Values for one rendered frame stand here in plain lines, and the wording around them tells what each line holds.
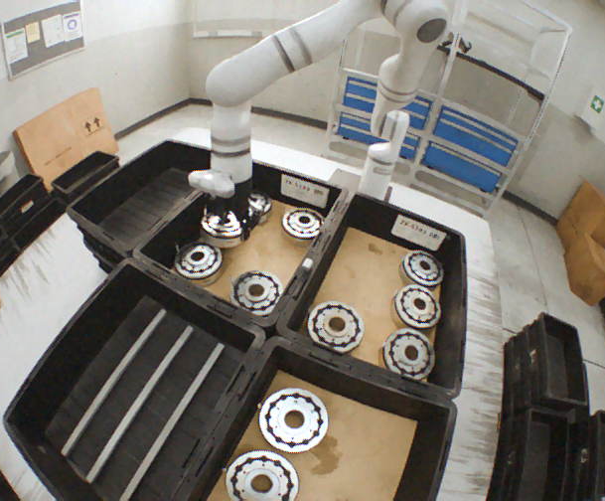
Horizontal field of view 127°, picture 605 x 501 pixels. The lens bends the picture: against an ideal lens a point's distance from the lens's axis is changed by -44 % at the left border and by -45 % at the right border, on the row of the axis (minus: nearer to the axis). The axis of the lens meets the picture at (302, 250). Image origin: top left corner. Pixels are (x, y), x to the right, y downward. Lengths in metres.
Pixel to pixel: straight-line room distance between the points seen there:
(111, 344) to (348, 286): 0.49
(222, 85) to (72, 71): 3.07
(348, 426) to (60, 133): 3.17
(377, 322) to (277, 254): 0.26
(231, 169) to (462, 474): 0.79
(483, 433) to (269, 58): 0.87
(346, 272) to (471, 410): 0.47
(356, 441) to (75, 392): 0.50
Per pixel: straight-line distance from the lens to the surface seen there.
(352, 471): 0.47
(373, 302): 0.57
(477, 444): 0.75
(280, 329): 0.39
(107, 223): 0.81
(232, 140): 0.45
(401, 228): 0.67
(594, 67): 3.74
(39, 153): 3.11
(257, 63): 0.41
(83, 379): 0.58
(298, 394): 0.43
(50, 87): 3.31
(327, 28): 0.43
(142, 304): 0.58
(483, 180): 2.60
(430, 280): 0.62
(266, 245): 0.62
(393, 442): 0.49
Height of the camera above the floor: 1.28
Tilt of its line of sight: 47 degrees down
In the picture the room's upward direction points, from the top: 9 degrees clockwise
